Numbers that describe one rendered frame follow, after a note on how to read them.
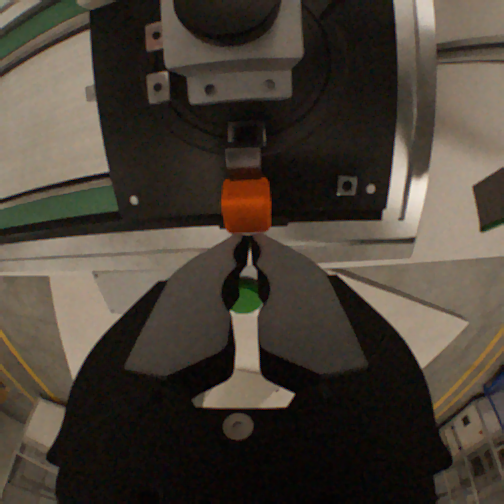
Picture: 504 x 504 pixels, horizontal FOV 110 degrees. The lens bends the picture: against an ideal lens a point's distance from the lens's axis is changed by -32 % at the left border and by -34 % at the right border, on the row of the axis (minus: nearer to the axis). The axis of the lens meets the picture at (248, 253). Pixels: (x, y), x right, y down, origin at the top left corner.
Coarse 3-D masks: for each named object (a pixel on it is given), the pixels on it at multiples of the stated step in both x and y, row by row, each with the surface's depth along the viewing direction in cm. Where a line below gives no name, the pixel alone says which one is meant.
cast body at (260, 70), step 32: (192, 0) 5; (224, 0) 5; (256, 0) 5; (288, 0) 5; (192, 32) 5; (224, 32) 5; (256, 32) 5; (288, 32) 6; (192, 64) 6; (224, 64) 7; (256, 64) 7; (288, 64) 7; (192, 96) 9; (224, 96) 9; (256, 96) 10; (288, 96) 9
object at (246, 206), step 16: (240, 128) 15; (256, 128) 15; (240, 144) 10; (256, 144) 10; (240, 160) 10; (256, 160) 10; (240, 176) 11; (256, 176) 11; (224, 192) 11; (240, 192) 10; (256, 192) 10; (224, 208) 10; (240, 208) 10; (256, 208) 10; (240, 224) 11; (256, 224) 11
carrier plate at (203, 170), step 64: (128, 0) 12; (384, 0) 11; (128, 64) 15; (384, 64) 14; (128, 128) 18; (320, 128) 18; (384, 128) 17; (128, 192) 20; (192, 192) 21; (320, 192) 20; (384, 192) 20
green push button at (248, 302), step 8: (240, 280) 26; (240, 288) 25; (248, 288) 26; (256, 288) 26; (240, 296) 26; (248, 296) 26; (256, 296) 26; (240, 304) 27; (248, 304) 27; (256, 304) 27; (240, 312) 27; (248, 312) 27
